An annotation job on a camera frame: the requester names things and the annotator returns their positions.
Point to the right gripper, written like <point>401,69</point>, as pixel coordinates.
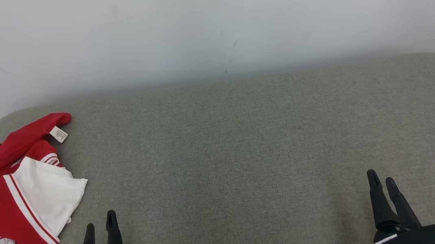
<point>419,237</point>

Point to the red jersey white sleeves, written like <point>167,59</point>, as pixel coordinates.
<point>1,204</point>

